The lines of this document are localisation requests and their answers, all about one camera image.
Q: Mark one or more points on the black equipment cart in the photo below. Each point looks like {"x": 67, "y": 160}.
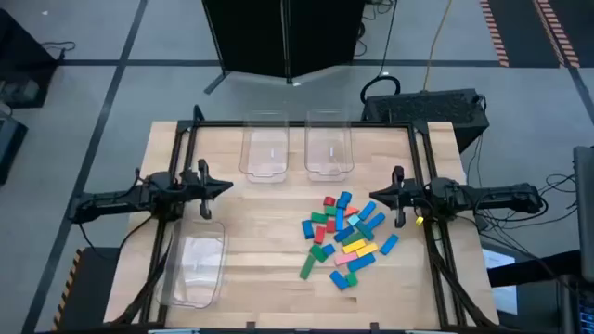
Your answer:
{"x": 23, "y": 46}

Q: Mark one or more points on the blue cylinder block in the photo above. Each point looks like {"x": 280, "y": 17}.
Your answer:
{"x": 346, "y": 196}
{"x": 342, "y": 203}

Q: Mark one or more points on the grey monitor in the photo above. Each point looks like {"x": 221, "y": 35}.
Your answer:
{"x": 585, "y": 209}

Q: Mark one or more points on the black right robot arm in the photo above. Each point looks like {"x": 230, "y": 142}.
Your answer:
{"x": 501, "y": 197}

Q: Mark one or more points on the long dark blue block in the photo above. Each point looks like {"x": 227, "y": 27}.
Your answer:
{"x": 344, "y": 234}

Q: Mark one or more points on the long pink block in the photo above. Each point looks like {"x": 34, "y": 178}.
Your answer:
{"x": 345, "y": 258}

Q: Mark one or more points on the red wedge block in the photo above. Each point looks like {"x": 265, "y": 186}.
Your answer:
{"x": 319, "y": 235}

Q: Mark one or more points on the green flat plank block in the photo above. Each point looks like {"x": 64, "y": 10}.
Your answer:
{"x": 319, "y": 217}

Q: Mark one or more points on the white paper sheet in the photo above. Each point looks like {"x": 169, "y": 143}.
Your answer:
{"x": 499, "y": 260}

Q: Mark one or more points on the long yellow block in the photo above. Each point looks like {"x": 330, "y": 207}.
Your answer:
{"x": 366, "y": 250}
{"x": 354, "y": 246}

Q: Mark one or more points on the small blue cube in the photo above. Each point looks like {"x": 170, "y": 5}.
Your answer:
{"x": 328, "y": 249}

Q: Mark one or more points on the orange triangle block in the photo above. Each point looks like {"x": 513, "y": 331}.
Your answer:
{"x": 351, "y": 211}

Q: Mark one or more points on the black equipment box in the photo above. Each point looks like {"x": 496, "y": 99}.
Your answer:
{"x": 9, "y": 144}

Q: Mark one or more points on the black metal table frame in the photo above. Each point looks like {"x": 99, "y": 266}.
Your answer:
{"x": 297, "y": 124}

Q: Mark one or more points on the medium blue block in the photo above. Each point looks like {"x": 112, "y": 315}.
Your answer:
{"x": 307, "y": 229}

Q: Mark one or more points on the red cylinder block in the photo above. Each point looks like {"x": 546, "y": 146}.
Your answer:
{"x": 329, "y": 201}

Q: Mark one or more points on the small yellow tag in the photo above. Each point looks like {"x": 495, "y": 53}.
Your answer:
{"x": 419, "y": 221}

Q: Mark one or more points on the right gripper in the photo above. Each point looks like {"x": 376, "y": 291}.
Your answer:
{"x": 417, "y": 195}

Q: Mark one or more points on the long teal block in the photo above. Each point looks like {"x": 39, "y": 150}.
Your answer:
{"x": 365, "y": 230}

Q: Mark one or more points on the black folding partition screen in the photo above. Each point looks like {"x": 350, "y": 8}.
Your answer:
{"x": 278, "y": 37}

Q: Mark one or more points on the small red block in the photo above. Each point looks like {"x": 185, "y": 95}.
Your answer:
{"x": 330, "y": 226}

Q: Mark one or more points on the small clear plastic bin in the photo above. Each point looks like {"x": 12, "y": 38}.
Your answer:
{"x": 329, "y": 167}
{"x": 264, "y": 162}

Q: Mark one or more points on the black mat with hazard stripes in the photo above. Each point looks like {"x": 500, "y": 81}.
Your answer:
{"x": 93, "y": 292}
{"x": 520, "y": 32}

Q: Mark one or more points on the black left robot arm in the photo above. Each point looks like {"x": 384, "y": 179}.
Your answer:
{"x": 116, "y": 199}

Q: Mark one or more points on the long green block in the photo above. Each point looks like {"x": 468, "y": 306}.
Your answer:
{"x": 307, "y": 266}
{"x": 352, "y": 239}

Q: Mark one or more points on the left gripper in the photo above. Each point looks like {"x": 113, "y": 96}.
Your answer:
{"x": 192, "y": 188}

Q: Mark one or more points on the large clear plastic bin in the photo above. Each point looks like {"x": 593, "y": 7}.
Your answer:
{"x": 199, "y": 287}

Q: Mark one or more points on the black perforated computer case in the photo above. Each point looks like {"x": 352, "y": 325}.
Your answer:
{"x": 417, "y": 109}

